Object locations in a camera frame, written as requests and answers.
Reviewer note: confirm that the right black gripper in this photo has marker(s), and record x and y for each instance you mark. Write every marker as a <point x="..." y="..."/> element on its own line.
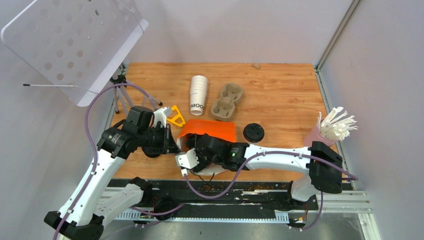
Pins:
<point x="202" y="163"/>

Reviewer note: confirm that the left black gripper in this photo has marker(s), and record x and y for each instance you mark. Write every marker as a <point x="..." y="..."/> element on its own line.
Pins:
<point x="169" y="145"/>

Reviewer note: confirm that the orange paper bag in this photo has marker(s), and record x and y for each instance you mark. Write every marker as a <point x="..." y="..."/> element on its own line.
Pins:
<point x="218" y="129"/>

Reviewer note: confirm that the black coffee cup lid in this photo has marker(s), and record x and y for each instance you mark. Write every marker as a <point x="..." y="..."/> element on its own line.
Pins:
<point x="253" y="133"/>

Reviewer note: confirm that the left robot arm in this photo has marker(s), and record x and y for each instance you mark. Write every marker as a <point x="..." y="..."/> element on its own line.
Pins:
<point x="83" y="217"/>

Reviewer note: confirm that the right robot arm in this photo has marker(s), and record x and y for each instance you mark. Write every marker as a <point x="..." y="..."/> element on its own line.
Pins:
<point x="320" y="166"/>

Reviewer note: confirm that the yellow plastic triangle holder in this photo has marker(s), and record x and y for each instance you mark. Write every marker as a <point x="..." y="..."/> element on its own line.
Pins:
<point x="176" y="117"/>

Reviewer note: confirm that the stacked pulp cup carriers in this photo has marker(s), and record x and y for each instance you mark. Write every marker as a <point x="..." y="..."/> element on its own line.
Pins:
<point x="223" y="109"/>

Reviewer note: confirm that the stack of white paper cups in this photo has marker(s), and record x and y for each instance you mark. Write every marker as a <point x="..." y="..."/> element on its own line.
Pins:
<point x="198" y="94"/>

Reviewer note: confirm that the white tripod stand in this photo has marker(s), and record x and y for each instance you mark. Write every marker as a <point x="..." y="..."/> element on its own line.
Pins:
<point x="121" y="94"/>

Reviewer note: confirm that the small brown wood block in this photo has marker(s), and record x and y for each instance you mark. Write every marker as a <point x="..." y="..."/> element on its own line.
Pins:
<point x="256" y="66"/>

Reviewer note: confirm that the pink cup of wrapped straws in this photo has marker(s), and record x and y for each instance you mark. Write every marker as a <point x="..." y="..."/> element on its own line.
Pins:
<point x="332" y="128"/>

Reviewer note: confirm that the clear perforated acrylic panel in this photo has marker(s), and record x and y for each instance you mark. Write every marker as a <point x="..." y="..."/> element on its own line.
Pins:
<point x="76" y="44"/>

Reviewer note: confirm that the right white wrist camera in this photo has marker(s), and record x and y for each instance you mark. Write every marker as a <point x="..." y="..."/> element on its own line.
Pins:
<point x="187" y="161"/>

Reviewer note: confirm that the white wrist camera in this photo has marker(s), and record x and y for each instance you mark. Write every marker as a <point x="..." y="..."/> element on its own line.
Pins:
<point x="187" y="161"/>
<point x="160" y="117"/>

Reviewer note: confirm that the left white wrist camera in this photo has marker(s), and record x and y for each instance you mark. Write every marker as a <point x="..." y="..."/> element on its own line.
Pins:
<point x="160" y="117"/>

